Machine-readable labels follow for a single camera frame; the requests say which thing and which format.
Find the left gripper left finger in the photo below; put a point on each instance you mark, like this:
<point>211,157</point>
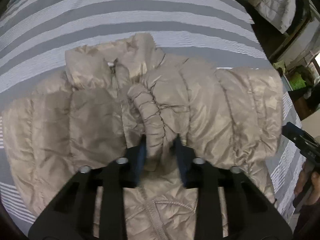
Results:
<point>91,204</point>

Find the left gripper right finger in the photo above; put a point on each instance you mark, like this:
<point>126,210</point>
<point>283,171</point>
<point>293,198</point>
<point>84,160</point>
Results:
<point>229,205</point>

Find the beige puffer jacket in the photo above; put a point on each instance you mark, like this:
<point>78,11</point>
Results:
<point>110,95</point>

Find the dark wooden wardrobe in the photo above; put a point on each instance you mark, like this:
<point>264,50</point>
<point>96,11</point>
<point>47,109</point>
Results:
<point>298,44</point>

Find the grey hanging puffer coat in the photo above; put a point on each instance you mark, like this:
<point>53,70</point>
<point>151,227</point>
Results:
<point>280,13</point>

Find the grey white striped bedsheet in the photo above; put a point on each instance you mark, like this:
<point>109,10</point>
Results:
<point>35,35</point>

